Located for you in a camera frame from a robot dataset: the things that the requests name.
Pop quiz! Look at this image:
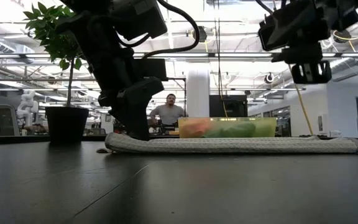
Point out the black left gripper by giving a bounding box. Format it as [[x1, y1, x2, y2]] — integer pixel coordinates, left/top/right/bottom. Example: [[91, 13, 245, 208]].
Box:
[[87, 46, 169, 141]]

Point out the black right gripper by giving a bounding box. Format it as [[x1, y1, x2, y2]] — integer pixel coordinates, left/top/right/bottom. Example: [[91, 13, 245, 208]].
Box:
[[257, 0, 338, 85]]

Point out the green microfiber towel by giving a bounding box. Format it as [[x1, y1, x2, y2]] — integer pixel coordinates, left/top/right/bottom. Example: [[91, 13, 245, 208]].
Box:
[[203, 121, 275, 139]]

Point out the yellow plastic bin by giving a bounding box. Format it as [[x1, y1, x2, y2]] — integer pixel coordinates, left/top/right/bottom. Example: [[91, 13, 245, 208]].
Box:
[[177, 116, 278, 139]]

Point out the white microfiber towel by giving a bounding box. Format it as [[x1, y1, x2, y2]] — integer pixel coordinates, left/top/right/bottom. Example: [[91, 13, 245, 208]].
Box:
[[96, 132, 358, 155]]

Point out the person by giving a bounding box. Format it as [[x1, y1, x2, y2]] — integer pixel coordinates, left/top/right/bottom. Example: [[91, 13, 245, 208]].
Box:
[[149, 93, 188, 134]]

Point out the white pillar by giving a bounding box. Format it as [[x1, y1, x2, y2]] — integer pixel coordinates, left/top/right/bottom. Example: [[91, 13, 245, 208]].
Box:
[[186, 68, 211, 118]]

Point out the green potted plant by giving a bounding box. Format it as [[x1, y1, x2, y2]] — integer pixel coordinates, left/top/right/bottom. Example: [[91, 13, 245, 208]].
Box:
[[22, 1, 90, 146]]

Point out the grey background office chair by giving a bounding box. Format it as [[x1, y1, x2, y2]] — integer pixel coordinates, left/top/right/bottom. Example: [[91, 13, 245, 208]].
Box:
[[0, 104, 21, 137]]

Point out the orange-yellow cable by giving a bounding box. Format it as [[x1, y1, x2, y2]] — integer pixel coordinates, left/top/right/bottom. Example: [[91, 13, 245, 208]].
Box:
[[287, 63, 314, 136]]

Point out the black ceiling cable reel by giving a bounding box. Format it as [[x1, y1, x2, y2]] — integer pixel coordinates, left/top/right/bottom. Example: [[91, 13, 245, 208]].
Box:
[[333, 28, 353, 44], [193, 26, 208, 44]]

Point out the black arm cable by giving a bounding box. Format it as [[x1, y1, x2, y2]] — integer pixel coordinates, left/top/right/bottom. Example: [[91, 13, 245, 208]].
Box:
[[141, 0, 201, 59]]

